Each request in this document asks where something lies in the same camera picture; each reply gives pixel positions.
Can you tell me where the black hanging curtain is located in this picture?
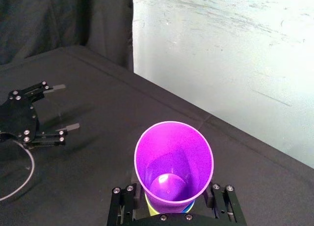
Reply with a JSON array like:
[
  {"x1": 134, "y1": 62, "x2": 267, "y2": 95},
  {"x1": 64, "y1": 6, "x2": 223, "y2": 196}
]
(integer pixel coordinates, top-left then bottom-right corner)
[{"x1": 0, "y1": 0, "x2": 134, "y2": 71}]

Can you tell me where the purple plastic cup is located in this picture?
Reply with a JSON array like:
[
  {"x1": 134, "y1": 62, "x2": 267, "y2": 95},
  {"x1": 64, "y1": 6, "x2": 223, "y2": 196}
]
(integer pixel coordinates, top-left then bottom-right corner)
[{"x1": 133, "y1": 121, "x2": 214, "y2": 215}]

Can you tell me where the black table cloth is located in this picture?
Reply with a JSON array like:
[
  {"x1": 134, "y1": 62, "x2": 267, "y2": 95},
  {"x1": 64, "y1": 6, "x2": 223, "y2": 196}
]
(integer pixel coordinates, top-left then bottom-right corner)
[{"x1": 0, "y1": 45, "x2": 314, "y2": 226}]

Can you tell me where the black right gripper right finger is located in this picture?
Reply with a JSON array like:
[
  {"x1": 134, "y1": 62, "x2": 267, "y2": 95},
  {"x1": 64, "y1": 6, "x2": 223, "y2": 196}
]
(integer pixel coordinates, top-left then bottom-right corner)
[{"x1": 204, "y1": 182, "x2": 247, "y2": 225}]

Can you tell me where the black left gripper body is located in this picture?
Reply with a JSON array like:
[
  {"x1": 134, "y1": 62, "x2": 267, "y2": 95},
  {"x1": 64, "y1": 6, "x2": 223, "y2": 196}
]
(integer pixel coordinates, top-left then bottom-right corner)
[{"x1": 0, "y1": 89, "x2": 40, "y2": 145}]

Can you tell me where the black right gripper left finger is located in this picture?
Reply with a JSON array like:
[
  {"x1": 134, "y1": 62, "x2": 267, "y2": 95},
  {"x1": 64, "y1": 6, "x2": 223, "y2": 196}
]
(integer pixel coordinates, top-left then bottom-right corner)
[{"x1": 106, "y1": 172, "x2": 151, "y2": 226}]

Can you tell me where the thin grey cable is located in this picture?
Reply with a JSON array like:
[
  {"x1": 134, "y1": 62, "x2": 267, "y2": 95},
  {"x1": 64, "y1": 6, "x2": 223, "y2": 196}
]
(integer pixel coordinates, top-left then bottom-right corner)
[{"x1": 0, "y1": 139, "x2": 35, "y2": 202}]

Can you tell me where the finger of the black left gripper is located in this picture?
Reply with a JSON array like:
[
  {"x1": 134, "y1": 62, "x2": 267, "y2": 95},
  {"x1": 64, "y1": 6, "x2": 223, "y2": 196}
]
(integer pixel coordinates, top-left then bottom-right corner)
[
  {"x1": 24, "y1": 122, "x2": 81, "y2": 149},
  {"x1": 23, "y1": 81, "x2": 67, "y2": 104}
]

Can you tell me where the yellow-green plastic cup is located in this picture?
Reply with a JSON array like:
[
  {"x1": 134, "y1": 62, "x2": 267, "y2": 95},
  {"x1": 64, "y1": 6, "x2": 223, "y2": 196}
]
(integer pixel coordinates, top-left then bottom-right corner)
[{"x1": 144, "y1": 192, "x2": 164, "y2": 217}]

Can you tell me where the blue plastic cup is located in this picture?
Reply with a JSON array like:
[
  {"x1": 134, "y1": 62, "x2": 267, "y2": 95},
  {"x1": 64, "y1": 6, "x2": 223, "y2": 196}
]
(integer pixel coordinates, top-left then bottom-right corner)
[{"x1": 179, "y1": 200, "x2": 196, "y2": 213}]

